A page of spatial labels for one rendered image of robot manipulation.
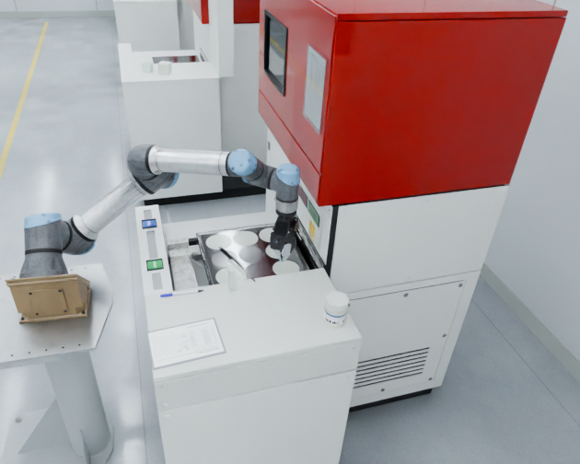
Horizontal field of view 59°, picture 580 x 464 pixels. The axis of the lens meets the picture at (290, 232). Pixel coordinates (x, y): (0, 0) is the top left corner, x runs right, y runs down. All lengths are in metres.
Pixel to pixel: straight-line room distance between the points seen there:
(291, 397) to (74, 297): 0.79
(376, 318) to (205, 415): 0.82
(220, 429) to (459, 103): 1.27
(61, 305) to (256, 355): 0.72
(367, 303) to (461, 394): 0.97
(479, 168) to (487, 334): 1.49
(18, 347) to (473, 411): 2.03
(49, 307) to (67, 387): 0.39
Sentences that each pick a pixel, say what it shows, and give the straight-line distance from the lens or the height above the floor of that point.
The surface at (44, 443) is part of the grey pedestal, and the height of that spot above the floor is 0.06.
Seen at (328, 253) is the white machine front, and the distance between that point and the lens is 1.79.
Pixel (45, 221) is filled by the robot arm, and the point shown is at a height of 1.11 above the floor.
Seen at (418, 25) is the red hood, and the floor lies 1.78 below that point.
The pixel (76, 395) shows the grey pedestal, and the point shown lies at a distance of 2.22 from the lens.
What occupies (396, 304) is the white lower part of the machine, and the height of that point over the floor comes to 0.71.
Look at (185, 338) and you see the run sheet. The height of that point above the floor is 0.97.
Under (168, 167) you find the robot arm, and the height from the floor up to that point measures 1.33.
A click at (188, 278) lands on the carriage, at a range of 1.91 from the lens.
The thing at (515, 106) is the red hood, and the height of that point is 1.53.
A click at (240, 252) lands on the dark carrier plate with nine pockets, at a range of 1.98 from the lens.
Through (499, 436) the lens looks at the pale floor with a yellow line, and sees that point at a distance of 2.76.
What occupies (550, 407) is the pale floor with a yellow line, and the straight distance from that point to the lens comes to 2.99.
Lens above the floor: 2.11
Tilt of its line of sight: 35 degrees down
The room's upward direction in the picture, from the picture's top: 4 degrees clockwise
